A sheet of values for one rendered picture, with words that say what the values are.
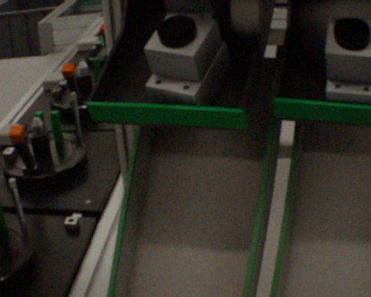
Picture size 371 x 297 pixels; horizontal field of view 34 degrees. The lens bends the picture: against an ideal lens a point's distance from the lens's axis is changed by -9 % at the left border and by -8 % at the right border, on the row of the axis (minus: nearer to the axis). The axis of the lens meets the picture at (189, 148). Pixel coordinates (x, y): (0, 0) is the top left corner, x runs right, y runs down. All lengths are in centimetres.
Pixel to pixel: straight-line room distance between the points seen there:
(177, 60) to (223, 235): 20
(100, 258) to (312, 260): 28
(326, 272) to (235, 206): 11
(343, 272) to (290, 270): 5
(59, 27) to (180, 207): 132
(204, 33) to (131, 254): 24
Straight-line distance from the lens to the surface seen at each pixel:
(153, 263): 63
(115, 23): 62
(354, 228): 61
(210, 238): 61
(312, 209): 62
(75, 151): 96
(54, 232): 81
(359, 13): 61
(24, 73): 178
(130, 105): 51
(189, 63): 48
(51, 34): 190
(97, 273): 75
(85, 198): 87
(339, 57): 48
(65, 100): 115
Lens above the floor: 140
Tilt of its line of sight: 27 degrees down
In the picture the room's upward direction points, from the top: 5 degrees counter-clockwise
